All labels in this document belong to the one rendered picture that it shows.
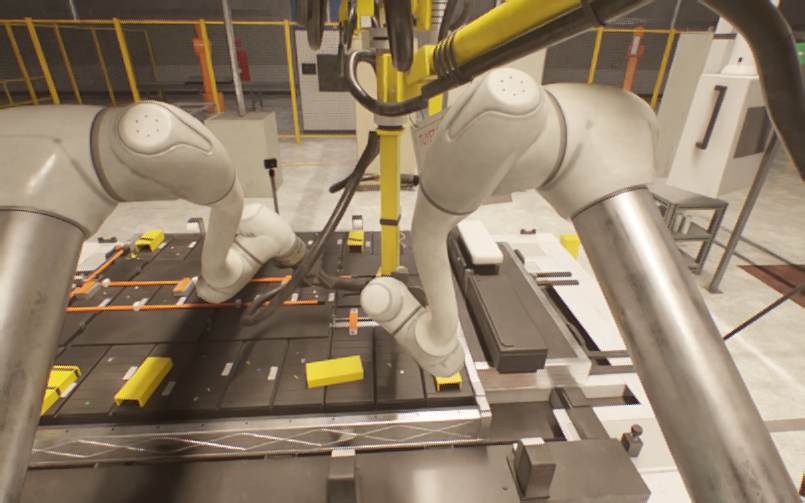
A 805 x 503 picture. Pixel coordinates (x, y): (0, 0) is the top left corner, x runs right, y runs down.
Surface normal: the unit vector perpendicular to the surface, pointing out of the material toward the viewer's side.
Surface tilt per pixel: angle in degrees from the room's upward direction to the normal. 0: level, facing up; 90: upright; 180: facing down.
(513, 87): 38
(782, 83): 94
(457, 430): 90
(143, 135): 54
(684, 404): 73
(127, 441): 90
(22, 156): 46
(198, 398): 0
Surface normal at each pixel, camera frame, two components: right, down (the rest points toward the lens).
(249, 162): 0.07, 0.46
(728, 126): -0.87, 0.21
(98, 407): 0.01, -0.89
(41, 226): 0.74, -0.32
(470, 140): -0.56, 0.48
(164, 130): 0.18, -0.15
